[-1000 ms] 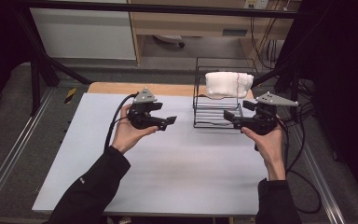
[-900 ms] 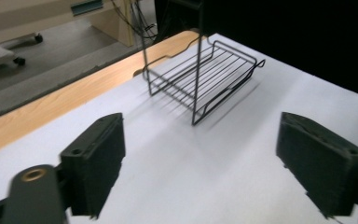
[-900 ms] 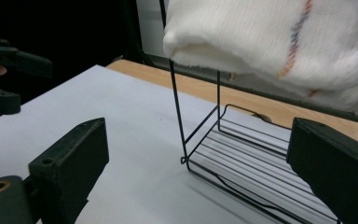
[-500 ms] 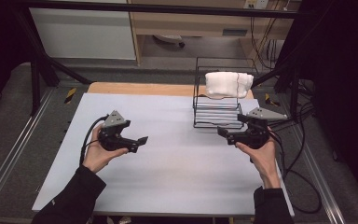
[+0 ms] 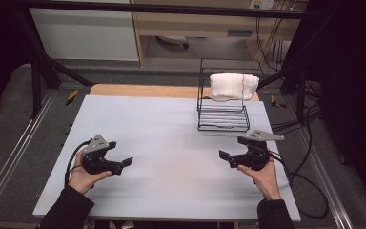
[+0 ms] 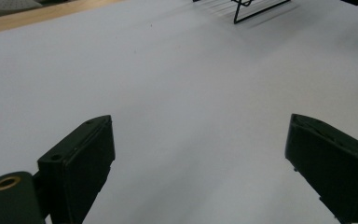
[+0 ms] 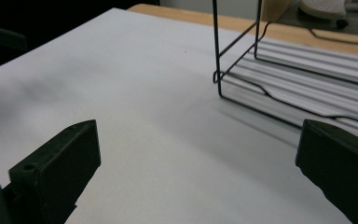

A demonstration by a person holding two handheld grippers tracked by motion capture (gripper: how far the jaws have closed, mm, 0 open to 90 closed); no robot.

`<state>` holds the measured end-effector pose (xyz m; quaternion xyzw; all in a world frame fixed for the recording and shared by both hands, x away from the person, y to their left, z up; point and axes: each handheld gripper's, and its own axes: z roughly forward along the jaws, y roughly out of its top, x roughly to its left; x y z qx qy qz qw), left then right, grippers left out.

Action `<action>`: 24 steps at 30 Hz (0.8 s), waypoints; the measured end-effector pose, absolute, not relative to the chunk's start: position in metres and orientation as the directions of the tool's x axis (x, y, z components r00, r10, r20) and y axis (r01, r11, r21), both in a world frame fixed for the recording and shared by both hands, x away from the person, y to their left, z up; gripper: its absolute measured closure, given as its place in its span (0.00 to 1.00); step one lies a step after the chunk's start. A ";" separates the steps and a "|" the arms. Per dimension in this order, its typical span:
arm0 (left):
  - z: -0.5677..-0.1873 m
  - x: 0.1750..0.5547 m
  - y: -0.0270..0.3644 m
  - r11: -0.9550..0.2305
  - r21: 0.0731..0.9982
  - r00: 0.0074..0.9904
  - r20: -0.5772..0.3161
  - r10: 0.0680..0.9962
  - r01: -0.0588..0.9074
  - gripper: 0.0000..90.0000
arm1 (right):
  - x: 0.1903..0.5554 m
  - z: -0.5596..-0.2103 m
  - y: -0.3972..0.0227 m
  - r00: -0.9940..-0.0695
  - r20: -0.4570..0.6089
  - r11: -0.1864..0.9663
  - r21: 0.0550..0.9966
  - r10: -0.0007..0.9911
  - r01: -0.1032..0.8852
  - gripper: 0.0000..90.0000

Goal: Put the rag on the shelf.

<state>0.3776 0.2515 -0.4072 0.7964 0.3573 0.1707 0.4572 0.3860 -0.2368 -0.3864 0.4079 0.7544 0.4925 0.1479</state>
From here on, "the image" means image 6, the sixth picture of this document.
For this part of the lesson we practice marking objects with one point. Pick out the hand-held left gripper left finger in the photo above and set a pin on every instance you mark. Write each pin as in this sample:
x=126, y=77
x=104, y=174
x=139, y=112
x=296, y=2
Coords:
x=77, y=168

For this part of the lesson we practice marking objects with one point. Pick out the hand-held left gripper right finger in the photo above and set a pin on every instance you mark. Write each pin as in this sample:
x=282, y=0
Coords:
x=332, y=165

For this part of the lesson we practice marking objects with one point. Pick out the grey perforated seat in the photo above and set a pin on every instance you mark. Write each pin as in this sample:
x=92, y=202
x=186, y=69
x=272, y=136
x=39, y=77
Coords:
x=9, y=6

